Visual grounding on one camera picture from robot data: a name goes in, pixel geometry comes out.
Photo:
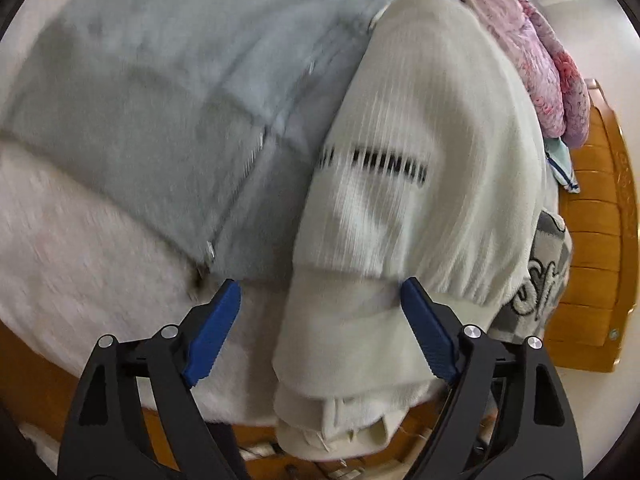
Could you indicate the cream white knit sweater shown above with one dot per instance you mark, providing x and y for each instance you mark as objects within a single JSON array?
[{"x": 433, "y": 169}]

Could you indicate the checkered grey white garment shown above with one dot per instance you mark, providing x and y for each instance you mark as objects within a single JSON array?
[{"x": 530, "y": 309}]

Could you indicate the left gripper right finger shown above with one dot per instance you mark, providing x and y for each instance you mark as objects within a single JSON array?
[{"x": 507, "y": 415}]

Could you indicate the wooden bed headboard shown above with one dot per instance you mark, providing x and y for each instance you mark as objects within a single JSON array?
[{"x": 587, "y": 330}]

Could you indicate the light blue striped pillow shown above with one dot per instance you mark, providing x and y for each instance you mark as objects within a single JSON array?
[{"x": 561, "y": 165}]

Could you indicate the grey zip hoodie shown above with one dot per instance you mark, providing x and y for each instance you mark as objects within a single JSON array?
[{"x": 203, "y": 119}]

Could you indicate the purple floral quilt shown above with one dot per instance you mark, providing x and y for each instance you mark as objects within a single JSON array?
[{"x": 549, "y": 74}]

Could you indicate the patterned light bed sheet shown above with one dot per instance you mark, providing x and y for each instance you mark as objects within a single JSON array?
[{"x": 75, "y": 267}]

